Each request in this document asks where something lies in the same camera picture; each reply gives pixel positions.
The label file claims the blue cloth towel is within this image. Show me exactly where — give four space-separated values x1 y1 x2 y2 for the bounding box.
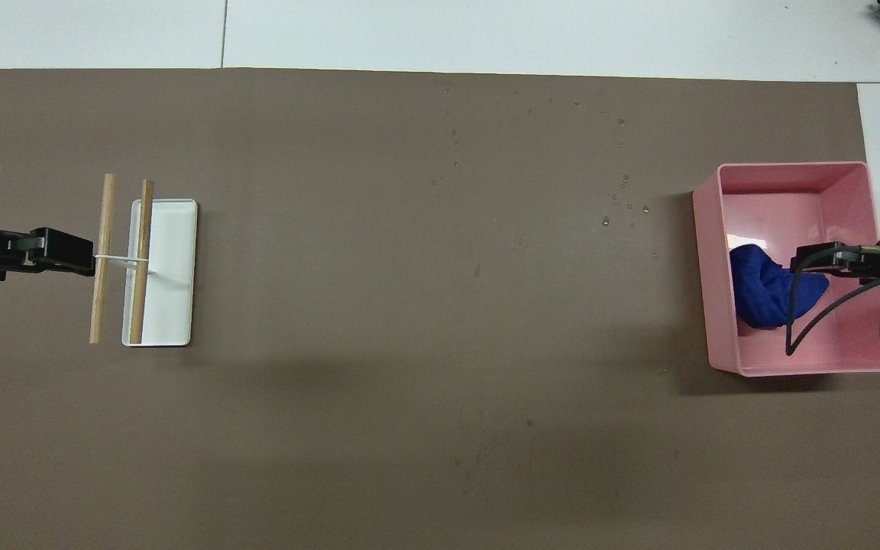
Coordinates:
729 244 831 331

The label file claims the white towel rack base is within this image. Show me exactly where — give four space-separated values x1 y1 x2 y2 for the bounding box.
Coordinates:
121 199 199 348

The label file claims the pink plastic bin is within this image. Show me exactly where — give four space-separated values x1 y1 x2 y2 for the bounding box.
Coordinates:
692 161 880 378

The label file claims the brown table mat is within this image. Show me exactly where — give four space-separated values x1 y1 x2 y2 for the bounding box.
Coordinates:
0 67 880 550

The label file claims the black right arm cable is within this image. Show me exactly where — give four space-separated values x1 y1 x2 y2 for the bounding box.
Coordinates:
785 247 880 357

